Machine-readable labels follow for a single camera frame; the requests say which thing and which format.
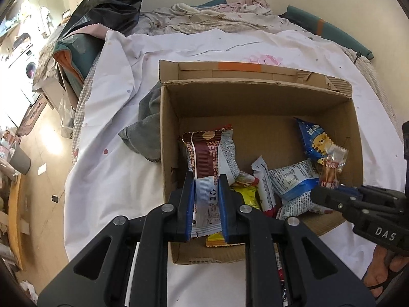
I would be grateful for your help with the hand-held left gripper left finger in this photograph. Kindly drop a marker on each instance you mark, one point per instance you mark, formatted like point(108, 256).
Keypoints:
point(190, 204)

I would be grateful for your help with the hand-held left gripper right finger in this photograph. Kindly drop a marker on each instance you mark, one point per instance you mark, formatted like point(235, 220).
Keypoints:
point(223, 204)

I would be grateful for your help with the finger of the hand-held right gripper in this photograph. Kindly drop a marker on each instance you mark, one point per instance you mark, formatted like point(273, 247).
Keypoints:
point(332, 200)
point(383, 195)

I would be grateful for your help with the yellow snack packet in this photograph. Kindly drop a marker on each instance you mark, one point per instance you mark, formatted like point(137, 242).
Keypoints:
point(247, 198)

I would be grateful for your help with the clear candy packet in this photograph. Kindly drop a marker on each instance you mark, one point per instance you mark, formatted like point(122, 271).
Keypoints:
point(332, 166)

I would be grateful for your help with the large blue white snack packet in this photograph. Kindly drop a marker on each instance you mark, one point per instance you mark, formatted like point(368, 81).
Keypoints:
point(289, 179)

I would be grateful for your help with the white stick snack packet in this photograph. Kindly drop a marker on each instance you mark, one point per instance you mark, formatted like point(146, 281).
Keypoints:
point(263, 179)

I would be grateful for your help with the small red snack packet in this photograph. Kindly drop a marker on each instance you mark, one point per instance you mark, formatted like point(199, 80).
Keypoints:
point(271, 212)

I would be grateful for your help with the brown and white snack packet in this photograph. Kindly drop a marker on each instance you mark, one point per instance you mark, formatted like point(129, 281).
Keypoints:
point(204, 153)

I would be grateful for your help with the blue cartoon cat snack packet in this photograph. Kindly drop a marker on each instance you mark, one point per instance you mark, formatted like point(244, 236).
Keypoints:
point(314, 140)

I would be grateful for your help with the brown cardboard box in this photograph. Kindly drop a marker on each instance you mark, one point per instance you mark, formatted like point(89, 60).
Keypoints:
point(255, 115)

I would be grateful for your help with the person's right hand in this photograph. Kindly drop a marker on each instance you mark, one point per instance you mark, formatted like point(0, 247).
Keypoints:
point(378, 271)

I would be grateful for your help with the black device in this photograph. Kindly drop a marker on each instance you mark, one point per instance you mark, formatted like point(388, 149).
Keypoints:
point(405, 147)

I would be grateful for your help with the grey cloth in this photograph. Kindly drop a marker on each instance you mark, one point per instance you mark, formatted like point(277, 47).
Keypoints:
point(143, 131)

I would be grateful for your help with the white bed sheet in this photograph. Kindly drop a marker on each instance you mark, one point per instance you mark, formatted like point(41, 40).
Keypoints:
point(105, 179)

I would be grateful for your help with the small black object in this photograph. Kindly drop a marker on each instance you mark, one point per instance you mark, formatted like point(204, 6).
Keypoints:
point(54, 198)

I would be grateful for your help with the checked bed sheet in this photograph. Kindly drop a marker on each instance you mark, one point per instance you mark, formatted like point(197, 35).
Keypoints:
point(81, 108)

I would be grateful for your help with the paper scrap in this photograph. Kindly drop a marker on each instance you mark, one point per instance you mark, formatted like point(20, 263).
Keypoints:
point(41, 169)

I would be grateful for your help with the teal pillow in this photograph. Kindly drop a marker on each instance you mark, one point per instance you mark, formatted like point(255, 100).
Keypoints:
point(332, 33)

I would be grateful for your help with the grey trash bin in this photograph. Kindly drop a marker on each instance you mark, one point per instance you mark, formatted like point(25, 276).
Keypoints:
point(20, 161)

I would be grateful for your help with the wooden furniture edge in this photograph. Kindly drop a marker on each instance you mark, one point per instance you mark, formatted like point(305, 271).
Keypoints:
point(14, 217)

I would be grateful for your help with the patterned floor mat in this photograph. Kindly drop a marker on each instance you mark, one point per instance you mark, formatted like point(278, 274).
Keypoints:
point(32, 115)

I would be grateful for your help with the white storage box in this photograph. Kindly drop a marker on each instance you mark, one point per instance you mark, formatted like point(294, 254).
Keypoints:
point(48, 91)

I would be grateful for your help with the teal and orange folded blanket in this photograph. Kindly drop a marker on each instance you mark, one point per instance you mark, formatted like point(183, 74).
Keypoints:
point(78, 54)

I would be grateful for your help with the crumpled floral quilt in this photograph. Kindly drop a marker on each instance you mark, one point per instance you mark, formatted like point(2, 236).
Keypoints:
point(223, 16)

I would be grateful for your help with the white washing machine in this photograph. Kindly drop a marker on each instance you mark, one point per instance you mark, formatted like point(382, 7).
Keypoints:
point(28, 68)

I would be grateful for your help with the black plastic bag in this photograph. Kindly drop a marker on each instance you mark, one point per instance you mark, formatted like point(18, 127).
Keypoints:
point(111, 0)

